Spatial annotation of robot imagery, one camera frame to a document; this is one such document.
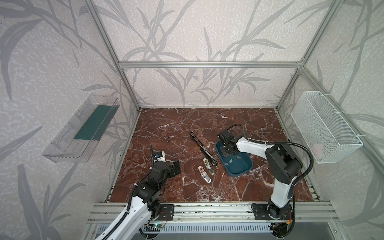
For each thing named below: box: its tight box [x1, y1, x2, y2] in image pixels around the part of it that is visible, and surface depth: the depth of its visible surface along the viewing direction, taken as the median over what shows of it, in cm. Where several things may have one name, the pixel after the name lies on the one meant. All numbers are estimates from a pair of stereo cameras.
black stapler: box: [189, 132, 218, 167], surface depth 97 cm
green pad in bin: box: [73, 105, 120, 141], surface depth 69 cm
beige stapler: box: [203, 158, 216, 176], surface depth 88 cm
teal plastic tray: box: [215, 140, 253, 177], surface depth 92 cm
